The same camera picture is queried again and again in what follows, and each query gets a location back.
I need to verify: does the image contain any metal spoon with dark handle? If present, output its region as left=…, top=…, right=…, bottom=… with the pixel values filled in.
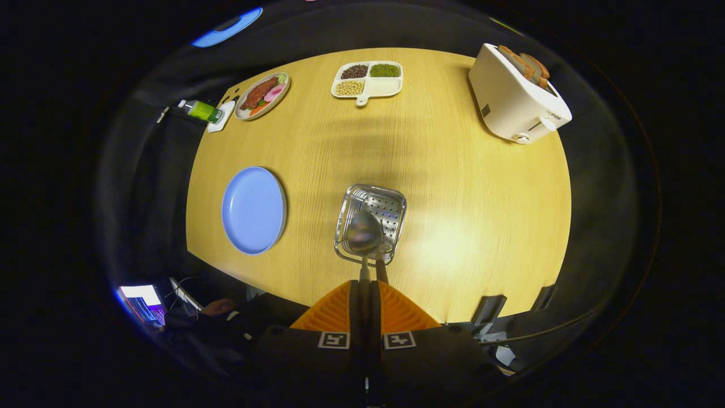
left=344, top=210, right=385, bottom=284

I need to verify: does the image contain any white divided dish with beans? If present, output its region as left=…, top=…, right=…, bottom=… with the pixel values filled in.
left=331, top=61, right=404, bottom=107

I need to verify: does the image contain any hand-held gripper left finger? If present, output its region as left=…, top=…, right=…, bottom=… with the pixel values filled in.
left=249, top=279, right=366, bottom=408

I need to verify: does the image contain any blue round plate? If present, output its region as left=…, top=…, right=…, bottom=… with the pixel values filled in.
left=221, top=166, right=288, bottom=256

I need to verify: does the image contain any square metal wire basket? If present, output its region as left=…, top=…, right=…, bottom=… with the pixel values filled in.
left=334, top=184, right=408, bottom=266

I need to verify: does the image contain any white keyboard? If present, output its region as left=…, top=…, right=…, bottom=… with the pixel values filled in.
left=169, top=277, right=204, bottom=312

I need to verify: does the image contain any white square coaster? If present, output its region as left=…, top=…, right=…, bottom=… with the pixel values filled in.
left=206, top=100, right=236, bottom=133

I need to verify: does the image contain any white toaster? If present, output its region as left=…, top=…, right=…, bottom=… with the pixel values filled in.
left=468, top=43, right=573, bottom=145

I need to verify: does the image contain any person's dark clothing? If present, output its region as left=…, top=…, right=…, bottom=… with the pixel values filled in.
left=164, top=295, right=309, bottom=369

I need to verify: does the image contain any thin grey cable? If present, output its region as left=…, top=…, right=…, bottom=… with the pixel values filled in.
left=479, top=306, right=604, bottom=345

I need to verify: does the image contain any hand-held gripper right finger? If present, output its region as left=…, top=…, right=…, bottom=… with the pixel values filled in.
left=371, top=279, right=508, bottom=408

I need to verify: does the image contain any green plastic bottle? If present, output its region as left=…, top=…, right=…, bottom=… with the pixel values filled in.
left=178, top=99, right=224, bottom=124

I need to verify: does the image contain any lit computer monitor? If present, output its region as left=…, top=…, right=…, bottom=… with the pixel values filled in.
left=116, top=284, right=168, bottom=329

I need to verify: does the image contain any oval plate with meat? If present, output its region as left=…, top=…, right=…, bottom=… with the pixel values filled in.
left=234, top=72, right=291, bottom=121

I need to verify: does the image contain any toasted bread slice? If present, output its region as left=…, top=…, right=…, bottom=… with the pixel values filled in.
left=497, top=45, right=536, bottom=80
left=519, top=52, right=551, bottom=90

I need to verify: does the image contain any black table bracket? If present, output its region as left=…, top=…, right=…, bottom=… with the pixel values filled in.
left=532, top=284, right=558, bottom=312
left=471, top=294, right=508, bottom=325

